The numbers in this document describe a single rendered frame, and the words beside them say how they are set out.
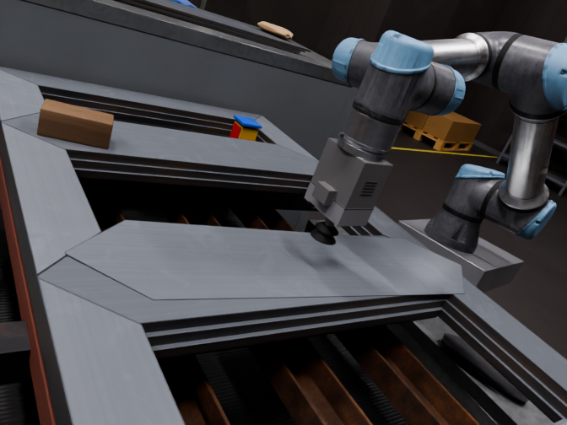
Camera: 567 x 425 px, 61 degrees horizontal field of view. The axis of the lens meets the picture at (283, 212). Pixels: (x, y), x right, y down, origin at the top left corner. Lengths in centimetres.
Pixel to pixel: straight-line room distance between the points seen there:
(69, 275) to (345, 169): 38
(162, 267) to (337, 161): 29
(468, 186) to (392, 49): 79
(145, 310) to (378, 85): 41
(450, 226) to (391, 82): 81
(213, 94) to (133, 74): 24
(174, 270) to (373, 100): 35
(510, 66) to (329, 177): 51
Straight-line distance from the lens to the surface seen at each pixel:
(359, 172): 68
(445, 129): 720
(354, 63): 83
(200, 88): 147
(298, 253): 79
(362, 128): 68
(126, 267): 64
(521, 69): 109
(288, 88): 161
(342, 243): 89
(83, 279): 61
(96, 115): 96
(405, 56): 67
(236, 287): 65
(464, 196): 141
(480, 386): 108
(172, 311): 59
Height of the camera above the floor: 122
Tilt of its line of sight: 23 degrees down
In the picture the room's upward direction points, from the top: 21 degrees clockwise
